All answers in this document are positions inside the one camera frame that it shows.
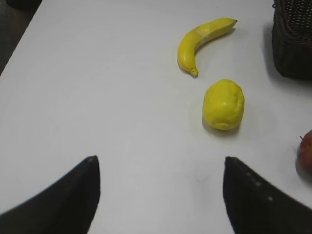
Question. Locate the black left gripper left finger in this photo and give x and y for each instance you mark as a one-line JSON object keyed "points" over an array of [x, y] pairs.
{"points": [[66, 207]]}

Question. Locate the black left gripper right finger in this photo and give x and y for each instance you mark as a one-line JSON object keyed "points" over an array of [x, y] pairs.
{"points": [[254, 206]]}

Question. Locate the dark woven wicker basket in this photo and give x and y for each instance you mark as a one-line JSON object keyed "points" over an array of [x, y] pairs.
{"points": [[292, 38]]}

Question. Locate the dark red plastic apple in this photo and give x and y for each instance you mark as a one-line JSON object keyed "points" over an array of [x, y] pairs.
{"points": [[305, 152]]}

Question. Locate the yellow plastic lemon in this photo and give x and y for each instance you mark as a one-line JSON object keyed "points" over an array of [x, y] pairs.
{"points": [[223, 105]]}

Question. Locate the yellow plastic banana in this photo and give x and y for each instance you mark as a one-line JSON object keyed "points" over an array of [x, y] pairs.
{"points": [[196, 38]]}

